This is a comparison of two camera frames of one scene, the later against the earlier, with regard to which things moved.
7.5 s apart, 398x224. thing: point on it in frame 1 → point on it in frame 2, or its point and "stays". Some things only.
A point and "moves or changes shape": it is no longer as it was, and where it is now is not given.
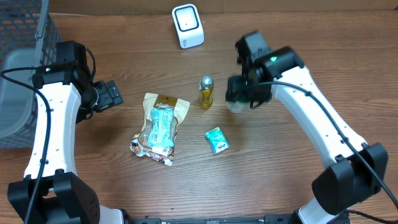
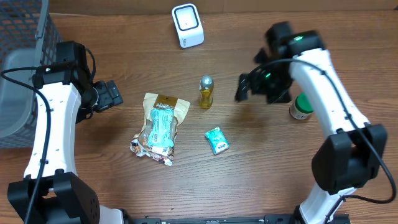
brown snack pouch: (162, 114) stays
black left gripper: (112, 94) stays
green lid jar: (238, 106) moves or changes shape
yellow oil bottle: (206, 91) stays
